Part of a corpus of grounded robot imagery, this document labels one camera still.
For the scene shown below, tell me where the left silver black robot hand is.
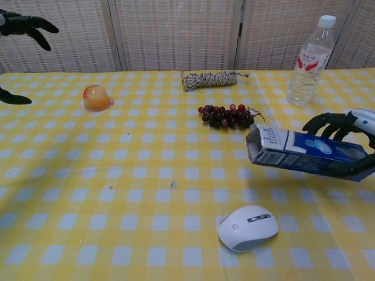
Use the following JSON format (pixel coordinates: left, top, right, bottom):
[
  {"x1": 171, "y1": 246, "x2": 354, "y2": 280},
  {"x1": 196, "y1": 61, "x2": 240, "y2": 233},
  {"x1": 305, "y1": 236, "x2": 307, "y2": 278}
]
[{"x1": 0, "y1": 8, "x2": 60, "y2": 105}]

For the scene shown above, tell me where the yellow white checked tablecloth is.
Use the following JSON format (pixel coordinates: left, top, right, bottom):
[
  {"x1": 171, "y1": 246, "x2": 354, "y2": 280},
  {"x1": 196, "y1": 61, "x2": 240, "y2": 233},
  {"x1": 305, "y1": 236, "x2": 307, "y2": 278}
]
[{"x1": 0, "y1": 67, "x2": 375, "y2": 281}]

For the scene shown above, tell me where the coiled speckled rope bundle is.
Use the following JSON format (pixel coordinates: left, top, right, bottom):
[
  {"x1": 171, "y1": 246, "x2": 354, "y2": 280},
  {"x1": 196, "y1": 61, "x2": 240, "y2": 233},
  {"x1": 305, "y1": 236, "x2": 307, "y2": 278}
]
[{"x1": 180, "y1": 70, "x2": 250, "y2": 92}]

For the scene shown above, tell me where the dark red grape bunch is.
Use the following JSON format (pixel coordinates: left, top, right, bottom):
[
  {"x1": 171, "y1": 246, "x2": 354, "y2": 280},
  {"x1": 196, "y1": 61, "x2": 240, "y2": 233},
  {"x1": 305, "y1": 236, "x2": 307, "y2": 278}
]
[{"x1": 197, "y1": 104, "x2": 267, "y2": 131}]

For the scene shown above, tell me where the white computer mouse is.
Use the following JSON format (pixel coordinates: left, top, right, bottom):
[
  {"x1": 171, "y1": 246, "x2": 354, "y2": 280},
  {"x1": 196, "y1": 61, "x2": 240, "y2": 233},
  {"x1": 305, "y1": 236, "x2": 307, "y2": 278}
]
[{"x1": 216, "y1": 204, "x2": 279, "y2": 253}]

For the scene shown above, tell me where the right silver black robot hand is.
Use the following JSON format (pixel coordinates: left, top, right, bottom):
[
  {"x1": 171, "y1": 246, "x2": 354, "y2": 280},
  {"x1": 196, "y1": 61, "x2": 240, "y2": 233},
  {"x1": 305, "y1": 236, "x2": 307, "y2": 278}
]
[{"x1": 302, "y1": 108, "x2": 375, "y2": 179}]

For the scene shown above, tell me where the clear plastic water bottle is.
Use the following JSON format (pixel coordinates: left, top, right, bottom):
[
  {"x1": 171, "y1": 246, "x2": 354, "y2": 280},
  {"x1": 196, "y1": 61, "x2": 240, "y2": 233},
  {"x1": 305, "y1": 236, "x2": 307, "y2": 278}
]
[{"x1": 286, "y1": 15, "x2": 337, "y2": 107}]

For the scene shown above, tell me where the blue white toothpaste box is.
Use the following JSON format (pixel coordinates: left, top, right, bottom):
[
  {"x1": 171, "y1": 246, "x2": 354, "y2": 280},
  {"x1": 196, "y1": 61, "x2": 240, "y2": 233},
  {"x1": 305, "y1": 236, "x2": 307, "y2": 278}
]
[{"x1": 245, "y1": 123, "x2": 375, "y2": 183}]

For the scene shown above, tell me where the woven folding screen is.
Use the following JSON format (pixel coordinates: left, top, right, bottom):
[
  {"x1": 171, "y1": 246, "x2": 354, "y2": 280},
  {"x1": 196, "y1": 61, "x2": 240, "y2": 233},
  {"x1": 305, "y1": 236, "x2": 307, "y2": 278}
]
[{"x1": 0, "y1": 0, "x2": 375, "y2": 74}]

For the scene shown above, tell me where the orange fruit jelly cup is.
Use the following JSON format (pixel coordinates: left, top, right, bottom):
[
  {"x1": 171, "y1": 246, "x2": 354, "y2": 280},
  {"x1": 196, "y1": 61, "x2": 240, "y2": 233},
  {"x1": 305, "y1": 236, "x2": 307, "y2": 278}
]
[{"x1": 82, "y1": 84, "x2": 114, "y2": 112}]

